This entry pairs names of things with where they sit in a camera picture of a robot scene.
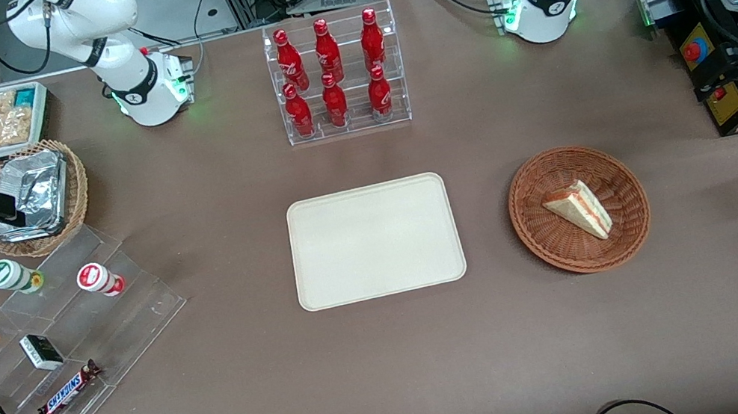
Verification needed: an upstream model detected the triangular sandwich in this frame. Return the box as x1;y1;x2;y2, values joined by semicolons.
538;175;617;250

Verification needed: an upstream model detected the wicker basket with foil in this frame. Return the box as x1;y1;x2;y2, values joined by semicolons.
0;134;100;265

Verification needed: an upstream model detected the round brown wicker basket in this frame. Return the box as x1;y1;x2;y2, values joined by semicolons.
499;132;660;286

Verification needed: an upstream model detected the beige plastic tray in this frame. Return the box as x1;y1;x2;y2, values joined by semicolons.
280;168;472;315

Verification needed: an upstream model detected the red emergency stop button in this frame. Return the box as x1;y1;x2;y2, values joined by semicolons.
681;38;708;65

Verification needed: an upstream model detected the silver foil package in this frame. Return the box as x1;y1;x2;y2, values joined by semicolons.
0;146;80;244

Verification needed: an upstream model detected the green lid yogurt cup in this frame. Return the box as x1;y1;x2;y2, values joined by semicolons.
0;252;47;299

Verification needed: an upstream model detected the silver box green light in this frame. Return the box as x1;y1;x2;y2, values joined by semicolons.
635;0;681;36

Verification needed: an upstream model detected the teal snack pack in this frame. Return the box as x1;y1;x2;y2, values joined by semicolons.
11;87;40;111

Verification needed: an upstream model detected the red lid yogurt cup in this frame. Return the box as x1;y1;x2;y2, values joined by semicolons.
73;257;128;303

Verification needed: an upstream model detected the Snickers chocolate bar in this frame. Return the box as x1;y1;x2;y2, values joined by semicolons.
30;357;111;414

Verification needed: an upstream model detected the red cola bottle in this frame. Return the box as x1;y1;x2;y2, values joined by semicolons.
363;64;398;122
355;6;390;74
318;70;353;131
309;16;346;84
271;25;312;94
280;81;319;141

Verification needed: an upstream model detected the clear acrylic bottle rack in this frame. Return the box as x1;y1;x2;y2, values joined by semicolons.
258;0;415;149

